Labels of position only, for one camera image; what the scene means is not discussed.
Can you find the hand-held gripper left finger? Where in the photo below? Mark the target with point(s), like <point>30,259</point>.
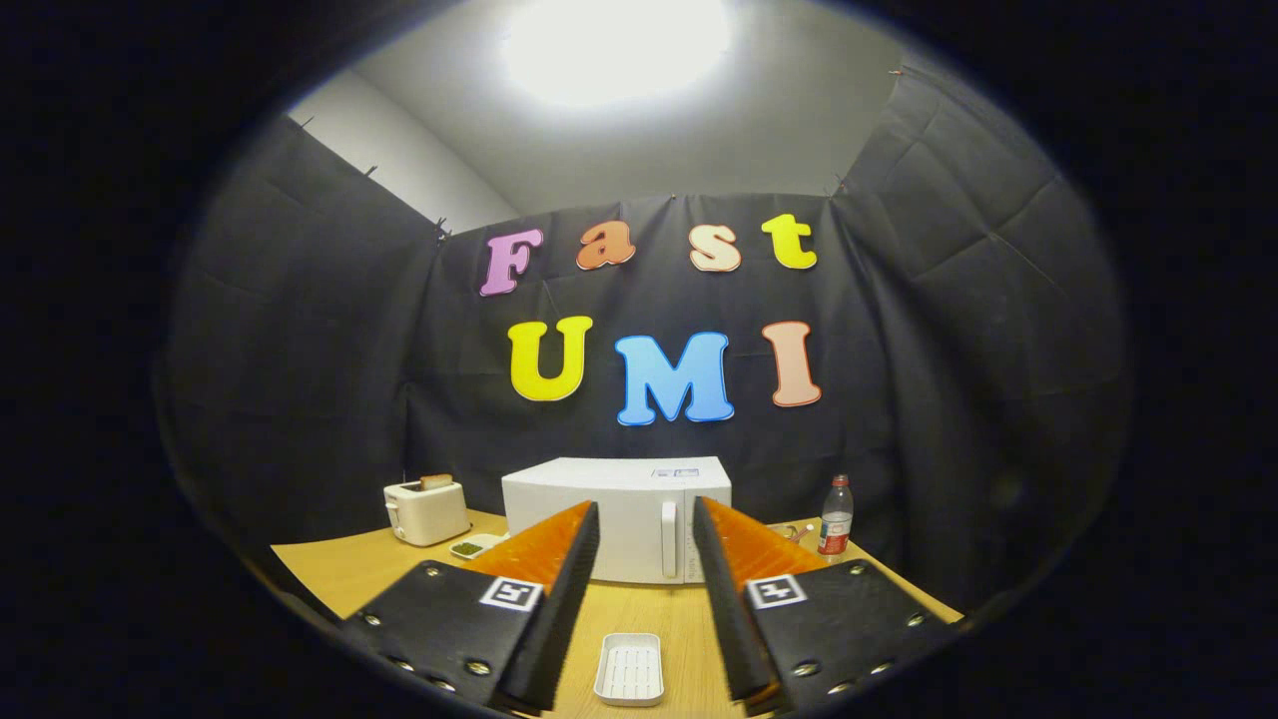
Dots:
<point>564,609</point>

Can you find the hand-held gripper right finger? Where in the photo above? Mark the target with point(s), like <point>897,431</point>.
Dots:
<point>724,599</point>

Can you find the white toaster oven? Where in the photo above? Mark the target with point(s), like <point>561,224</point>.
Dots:
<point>599,499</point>

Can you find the white bread toaster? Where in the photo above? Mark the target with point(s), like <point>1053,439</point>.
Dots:
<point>429,514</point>

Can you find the white rectangular ribbed dish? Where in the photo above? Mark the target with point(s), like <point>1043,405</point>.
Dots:
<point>629,669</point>

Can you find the white divided bean dish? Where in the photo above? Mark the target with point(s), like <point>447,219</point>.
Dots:
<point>467,548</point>

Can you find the red label plastic bottle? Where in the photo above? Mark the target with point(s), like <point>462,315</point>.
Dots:
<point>835,534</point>

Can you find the toast slice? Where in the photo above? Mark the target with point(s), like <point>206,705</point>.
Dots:
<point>435,481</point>

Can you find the black backdrop cloth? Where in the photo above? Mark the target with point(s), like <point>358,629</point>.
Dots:
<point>300,350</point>

